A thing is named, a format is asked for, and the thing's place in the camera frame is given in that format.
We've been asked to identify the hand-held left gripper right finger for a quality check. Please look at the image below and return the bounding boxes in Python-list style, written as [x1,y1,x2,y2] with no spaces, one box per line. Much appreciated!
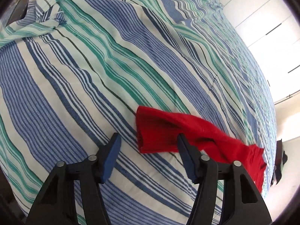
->
[177,133,273,225]

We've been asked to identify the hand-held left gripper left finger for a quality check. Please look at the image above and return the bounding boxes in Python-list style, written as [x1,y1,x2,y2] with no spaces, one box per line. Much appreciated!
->
[25,132,122,225]

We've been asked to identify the red knit sweater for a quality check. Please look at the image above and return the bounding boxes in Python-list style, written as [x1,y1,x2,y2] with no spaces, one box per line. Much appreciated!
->
[135,106,268,193]

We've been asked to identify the striped bedspread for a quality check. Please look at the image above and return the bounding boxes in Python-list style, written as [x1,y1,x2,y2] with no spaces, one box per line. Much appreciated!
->
[0,0,278,225]

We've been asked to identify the dark cloth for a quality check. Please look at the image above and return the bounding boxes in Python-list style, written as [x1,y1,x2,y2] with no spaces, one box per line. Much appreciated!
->
[271,139,288,185]

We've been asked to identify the white wardrobe doors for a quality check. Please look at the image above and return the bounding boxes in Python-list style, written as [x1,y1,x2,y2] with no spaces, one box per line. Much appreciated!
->
[211,0,300,106]

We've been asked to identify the dark headboard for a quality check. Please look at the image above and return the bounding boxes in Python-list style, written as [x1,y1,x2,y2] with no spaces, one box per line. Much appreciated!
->
[6,0,40,26]

